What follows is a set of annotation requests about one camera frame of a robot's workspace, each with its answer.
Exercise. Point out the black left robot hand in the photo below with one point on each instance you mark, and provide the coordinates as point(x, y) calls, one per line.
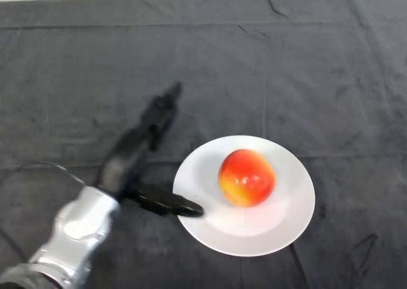
point(127, 165)

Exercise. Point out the black cloth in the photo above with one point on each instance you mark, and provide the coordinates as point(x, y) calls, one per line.
point(254, 79)

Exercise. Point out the red yellow apple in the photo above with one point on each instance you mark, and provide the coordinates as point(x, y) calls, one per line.
point(246, 178)

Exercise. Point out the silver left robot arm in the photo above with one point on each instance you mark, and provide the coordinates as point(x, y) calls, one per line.
point(73, 235)

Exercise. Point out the white round plate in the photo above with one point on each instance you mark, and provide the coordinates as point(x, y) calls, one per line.
point(248, 228)

